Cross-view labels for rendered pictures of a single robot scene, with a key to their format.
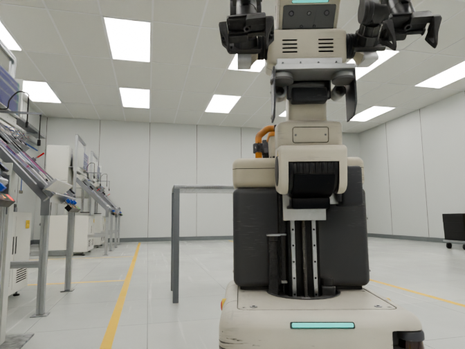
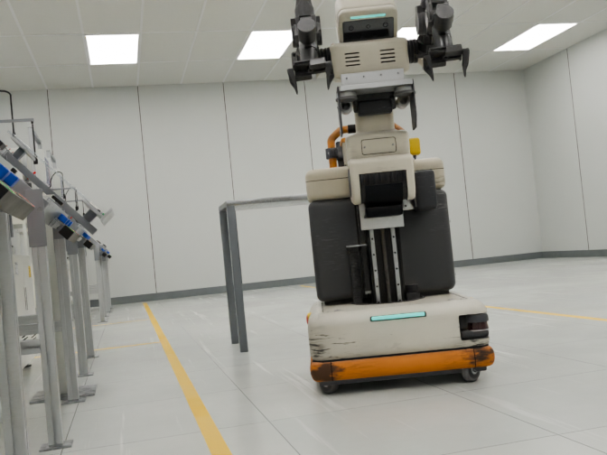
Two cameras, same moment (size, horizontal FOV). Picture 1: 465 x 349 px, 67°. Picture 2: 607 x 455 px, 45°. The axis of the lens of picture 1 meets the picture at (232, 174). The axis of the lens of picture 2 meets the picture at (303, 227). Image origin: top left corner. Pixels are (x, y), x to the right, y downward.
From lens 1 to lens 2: 1.41 m
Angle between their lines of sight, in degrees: 5
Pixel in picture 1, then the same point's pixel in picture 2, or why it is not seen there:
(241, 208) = (318, 222)
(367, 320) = (437, 309)
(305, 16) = (365, 30)
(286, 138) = (355, 152)
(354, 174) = (426, 179)
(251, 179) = (326, 191)
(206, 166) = (247, 157)
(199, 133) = (229, 98)
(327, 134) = (395, 143)
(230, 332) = (318, 329)
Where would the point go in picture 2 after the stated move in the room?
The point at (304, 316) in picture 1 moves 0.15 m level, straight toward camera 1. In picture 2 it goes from (382, 311) to (378, 315)
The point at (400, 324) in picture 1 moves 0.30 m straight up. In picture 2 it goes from (466, 309) to (456, 221)
